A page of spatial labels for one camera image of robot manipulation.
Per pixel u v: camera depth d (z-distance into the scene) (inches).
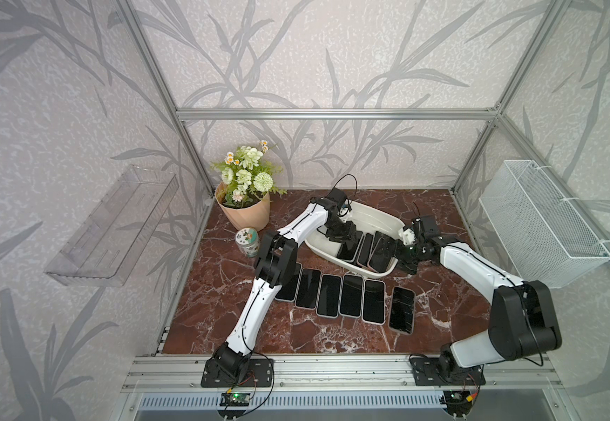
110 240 26.9
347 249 41.5
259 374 29.0
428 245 25.7
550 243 23.5
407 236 33.2
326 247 39.8
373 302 35.2
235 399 27.9
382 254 31.4
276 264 24.8
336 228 35.1
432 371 28.9
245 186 33.0
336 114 38.6
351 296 34.8
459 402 28.5
